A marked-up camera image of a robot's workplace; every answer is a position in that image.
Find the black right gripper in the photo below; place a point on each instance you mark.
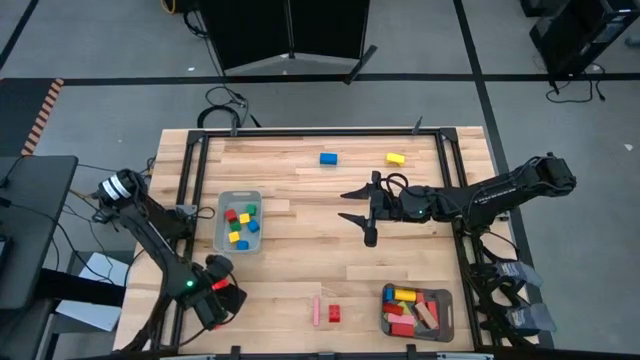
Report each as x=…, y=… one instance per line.
x=390, y=205

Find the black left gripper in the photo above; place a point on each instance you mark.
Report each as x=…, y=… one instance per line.
x=215, y=305

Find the small blue cube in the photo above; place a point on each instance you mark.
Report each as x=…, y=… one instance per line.
x=242, y=245
x=253, y=226

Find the blue bar block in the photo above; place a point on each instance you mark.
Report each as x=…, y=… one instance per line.
x=388, y=294

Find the small red cube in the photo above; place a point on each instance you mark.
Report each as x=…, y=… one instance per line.
x=230, y=215

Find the yellow cylinder block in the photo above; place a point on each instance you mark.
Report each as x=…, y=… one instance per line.
x=405, y=295

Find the lime green bar block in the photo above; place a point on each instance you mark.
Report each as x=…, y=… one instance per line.
x=407, y=306

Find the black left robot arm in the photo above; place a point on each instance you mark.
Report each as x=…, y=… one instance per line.
x=150, y=235

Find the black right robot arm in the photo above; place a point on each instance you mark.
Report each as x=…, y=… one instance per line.
x=500, y=192

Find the large blue block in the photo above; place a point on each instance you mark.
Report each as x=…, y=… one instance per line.
x=328, y=158

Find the large yellow block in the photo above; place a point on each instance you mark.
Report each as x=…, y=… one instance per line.
x=395, y=159

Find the light grey plastic tray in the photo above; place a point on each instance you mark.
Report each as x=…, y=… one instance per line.
x=220, y=240

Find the thin pink bar block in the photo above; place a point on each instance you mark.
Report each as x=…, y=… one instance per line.
x=315, y=311

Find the red studded brick block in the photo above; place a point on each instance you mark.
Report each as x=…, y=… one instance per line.
x=334, y=313

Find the white sheet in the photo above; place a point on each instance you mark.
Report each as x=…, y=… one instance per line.
x=95, y=315

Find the dark grey plastic tray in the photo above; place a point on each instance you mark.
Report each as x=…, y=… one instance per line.
x=446, y=320

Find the black side table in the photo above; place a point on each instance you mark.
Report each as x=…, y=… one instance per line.
x=30, y=225

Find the black partition panel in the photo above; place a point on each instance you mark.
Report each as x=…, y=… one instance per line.
x=250, y=30

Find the orange striped hazard tape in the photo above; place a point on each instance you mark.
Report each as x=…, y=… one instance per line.
x=42, y=117

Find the black floor mat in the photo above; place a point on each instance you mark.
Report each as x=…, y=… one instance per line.
x=20, y=115

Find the black equipment cabinet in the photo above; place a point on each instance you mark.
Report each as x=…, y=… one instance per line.
x=575, y=35

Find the black metal table frame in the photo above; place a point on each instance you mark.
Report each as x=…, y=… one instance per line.
x=325, y=133

